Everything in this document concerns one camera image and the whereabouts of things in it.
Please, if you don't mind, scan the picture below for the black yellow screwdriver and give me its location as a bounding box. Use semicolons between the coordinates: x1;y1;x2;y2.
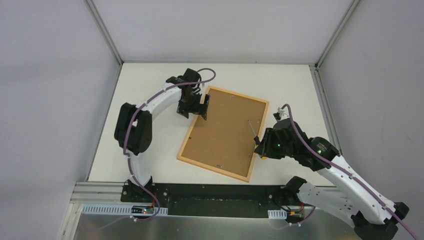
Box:
247;119;261;147

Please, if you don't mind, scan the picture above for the white slotted cable duct left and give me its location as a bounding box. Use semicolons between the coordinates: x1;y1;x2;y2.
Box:
81;204;168;217

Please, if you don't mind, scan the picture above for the aluminium corner profile left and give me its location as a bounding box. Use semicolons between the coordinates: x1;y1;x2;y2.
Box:
84;0;124;68

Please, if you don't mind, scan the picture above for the yellow wooden picture frame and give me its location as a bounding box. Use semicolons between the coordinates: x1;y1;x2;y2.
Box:
176;86;270;183

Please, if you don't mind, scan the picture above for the aluminium corner profile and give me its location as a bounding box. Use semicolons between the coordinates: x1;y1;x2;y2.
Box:
84;0;124;68
309;0;362;151

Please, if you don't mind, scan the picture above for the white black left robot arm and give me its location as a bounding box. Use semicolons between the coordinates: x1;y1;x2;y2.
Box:
113;68;217;203

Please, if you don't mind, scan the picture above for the aluminium front table rail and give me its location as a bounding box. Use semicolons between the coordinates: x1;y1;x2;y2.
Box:
70;181;124;204

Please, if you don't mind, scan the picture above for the brown fibreboard frame backing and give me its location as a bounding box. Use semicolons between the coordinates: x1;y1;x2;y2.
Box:
177;86;270;183

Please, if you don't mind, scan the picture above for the white slotted cable duct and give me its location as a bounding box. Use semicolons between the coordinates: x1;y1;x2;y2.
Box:
267;209;288;220
81;204;168;217

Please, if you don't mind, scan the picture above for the aluminium corner profile right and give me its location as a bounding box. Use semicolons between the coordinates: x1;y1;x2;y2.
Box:
309;0;362;151

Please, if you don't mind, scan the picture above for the white slotted cable duct right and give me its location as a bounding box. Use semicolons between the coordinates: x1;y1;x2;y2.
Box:
267;209;288;220

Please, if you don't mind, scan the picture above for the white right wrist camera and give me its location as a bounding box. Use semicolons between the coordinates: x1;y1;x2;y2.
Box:
272;107;286;122

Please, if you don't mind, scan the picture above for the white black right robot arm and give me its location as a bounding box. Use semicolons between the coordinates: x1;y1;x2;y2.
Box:
254;118;409;240

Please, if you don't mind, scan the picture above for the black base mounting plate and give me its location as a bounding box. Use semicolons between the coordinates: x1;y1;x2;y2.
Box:
120;180;306;218

